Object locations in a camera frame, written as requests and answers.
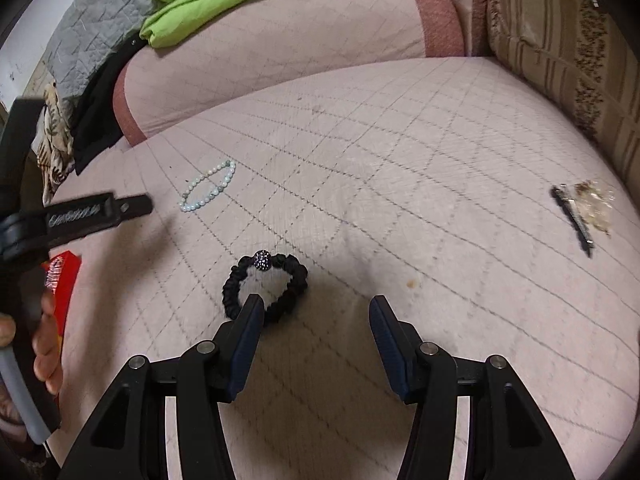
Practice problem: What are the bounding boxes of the black cloth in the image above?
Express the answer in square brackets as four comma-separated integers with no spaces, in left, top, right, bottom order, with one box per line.
[72,35,151,176]

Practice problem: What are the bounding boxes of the grey cable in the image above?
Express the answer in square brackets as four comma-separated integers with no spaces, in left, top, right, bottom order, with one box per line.
[0,345,52,446]

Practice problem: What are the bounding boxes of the leopard print cloth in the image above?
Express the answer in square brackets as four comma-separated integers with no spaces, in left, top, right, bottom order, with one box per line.
[31,82,76,206]

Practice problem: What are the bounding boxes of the pink bolster pillow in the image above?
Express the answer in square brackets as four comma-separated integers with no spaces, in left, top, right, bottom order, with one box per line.
[114,0,466,148]

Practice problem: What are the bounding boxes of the black hair clip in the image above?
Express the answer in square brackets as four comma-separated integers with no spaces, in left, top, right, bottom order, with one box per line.
[551,185,595,257]

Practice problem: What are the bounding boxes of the black braided bracelet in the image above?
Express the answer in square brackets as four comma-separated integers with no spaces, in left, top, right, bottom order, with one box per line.
[221,249,308,326]

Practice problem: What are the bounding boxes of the brown striped cushion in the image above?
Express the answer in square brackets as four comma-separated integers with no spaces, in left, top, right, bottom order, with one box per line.
[487,0,640,186]

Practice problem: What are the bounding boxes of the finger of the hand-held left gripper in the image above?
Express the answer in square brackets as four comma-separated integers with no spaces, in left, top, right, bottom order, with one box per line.
[46,192,153,250]

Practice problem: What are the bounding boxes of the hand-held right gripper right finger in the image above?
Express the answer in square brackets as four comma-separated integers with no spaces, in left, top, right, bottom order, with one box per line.
[369,296,576,480]

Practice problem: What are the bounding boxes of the red bordered white box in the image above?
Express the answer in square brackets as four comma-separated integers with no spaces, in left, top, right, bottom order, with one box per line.
[42,252,82,337]

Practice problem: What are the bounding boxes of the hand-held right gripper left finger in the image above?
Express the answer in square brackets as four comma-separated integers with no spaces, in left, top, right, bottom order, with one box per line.
[59,294,264,480]

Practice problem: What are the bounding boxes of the person's left hand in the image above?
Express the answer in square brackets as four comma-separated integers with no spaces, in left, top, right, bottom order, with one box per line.
[0,290,66,396]

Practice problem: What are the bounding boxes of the grey quilted blanket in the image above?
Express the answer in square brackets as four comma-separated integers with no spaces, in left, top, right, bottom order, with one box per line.
[42,0,166,98]

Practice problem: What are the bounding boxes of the clear gold trinket packet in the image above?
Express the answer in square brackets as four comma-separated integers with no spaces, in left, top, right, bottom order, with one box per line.
[572,179,617,237]

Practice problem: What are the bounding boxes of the pale green bead bracelet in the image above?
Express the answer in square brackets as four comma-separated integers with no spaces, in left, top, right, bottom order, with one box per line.
[179,159,237,213]

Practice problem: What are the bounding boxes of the pink quilted bedspread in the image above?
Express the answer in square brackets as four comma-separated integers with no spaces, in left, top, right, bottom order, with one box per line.
[50,55,640,480]

